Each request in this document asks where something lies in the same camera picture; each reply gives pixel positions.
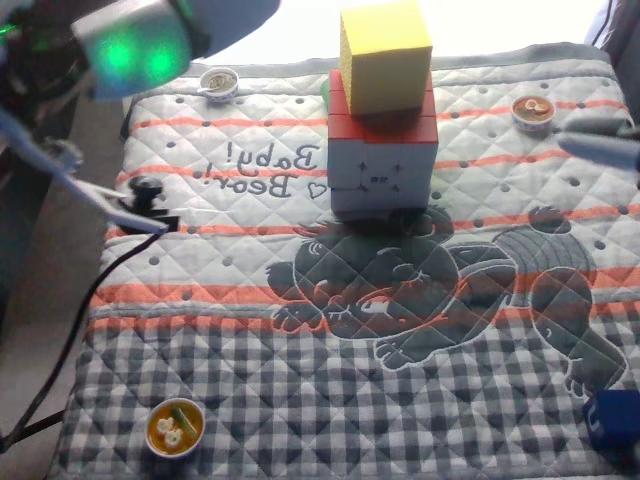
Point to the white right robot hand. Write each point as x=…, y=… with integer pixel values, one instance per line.
x=135, y=35

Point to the grey quilt with printed bear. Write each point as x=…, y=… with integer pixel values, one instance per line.
x=300, y=425

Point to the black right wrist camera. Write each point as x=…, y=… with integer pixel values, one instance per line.
x=145, y=192

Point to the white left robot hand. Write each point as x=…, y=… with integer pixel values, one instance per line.
x=600, y=147

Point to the toy bowl with egg noodles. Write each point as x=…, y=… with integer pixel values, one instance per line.
x=532, y=112

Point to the yellow foam block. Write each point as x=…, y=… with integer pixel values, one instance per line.
x=385, y=65

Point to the small green cylinder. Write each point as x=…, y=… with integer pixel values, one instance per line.
x=325, y=92

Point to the toy bowl with brown soup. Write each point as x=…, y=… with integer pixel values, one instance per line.
x=218, y=86

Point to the blue block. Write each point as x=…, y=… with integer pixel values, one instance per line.
x=615, y=420

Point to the toy bowl with vegetable soup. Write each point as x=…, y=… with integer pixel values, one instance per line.
x=175, y=427

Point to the Rubik's cube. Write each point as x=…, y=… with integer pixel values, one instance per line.
x=380, y=170

